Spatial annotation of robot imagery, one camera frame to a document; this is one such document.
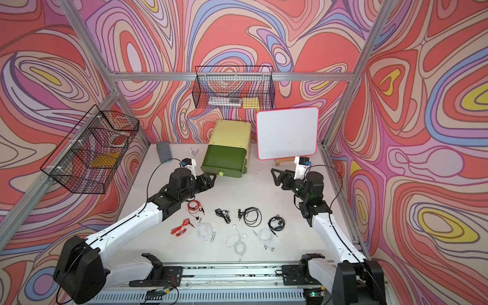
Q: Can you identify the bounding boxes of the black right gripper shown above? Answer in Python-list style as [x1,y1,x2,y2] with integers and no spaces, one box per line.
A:
[272,168,310,202]

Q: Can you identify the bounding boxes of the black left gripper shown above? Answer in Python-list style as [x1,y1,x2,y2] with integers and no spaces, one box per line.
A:
[178,171,217,204]

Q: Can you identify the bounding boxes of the green top drawer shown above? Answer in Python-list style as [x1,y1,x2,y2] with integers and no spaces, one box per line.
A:
[201,144,247,178]

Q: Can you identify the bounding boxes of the red earphones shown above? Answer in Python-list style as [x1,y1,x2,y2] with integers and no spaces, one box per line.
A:
[187,200,205,220]
[171,218,194,236]

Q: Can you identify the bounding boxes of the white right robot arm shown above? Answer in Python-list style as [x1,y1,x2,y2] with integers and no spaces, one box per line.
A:
[271,168,387,304]

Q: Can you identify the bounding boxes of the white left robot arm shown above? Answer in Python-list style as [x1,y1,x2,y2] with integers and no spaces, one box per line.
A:
[53,168,217,304]

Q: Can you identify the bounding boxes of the black earphones left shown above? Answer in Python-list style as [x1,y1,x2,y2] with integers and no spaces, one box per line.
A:
[215,208,231,224]

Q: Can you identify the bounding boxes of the black earphones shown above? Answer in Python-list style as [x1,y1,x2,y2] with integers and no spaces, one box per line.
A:
[268,215,286,233]
[238,207,263,227]
[215,208,231,224]

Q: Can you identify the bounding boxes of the white earphones left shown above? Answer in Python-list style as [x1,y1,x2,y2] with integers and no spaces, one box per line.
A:
[196,219,216,243]

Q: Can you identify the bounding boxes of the white earphones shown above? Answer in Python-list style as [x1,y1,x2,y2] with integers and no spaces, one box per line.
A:
[196,219,216,243]
[225,224,247,262]
[253,228,275,252]

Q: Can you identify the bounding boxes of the black earphones right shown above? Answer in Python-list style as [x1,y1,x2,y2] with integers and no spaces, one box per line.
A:
[268,215,286,233]

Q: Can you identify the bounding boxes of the yellow pink drawer cabinet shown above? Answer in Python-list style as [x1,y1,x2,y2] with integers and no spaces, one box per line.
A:
[209,119,252,151]

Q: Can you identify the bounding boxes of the black earphones middle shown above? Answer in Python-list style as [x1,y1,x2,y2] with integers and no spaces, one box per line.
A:
[238,207,263,227]

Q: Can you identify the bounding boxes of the white earphones middle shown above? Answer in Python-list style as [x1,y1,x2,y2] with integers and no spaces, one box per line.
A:
[225,224,247,262]

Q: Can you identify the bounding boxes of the white earphones right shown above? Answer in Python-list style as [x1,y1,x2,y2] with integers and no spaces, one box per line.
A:
[253,228,275,252]

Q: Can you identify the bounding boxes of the wooden whiteboard easel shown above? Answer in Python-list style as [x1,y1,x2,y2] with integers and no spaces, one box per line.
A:
[274,157,295,166]

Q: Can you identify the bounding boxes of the white plastic clip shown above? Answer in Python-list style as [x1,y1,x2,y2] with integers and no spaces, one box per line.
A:
[189,147,199,157]

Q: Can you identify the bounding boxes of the pink framed whiteboard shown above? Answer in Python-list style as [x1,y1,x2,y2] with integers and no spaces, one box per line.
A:
[256,107,319,160]

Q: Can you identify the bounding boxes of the grey felt eraser block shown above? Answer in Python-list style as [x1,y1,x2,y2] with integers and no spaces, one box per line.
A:
[156,141,173,164]

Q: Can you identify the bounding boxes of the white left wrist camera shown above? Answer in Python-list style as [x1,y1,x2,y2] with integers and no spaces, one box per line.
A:
[180,158,197,177]

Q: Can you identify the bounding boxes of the black wire basket back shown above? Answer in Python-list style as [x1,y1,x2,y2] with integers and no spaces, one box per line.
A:
[192,64,275,111]

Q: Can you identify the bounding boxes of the black wire basket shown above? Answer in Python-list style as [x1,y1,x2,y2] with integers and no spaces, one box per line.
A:
[40,105,140,194]
[192,64,275,111]

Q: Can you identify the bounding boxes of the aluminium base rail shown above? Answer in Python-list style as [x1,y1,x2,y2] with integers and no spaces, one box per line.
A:
[85,261,390,305]

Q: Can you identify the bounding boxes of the black wire basket left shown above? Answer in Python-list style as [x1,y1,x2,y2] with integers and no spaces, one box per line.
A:
[40,105,140,194]

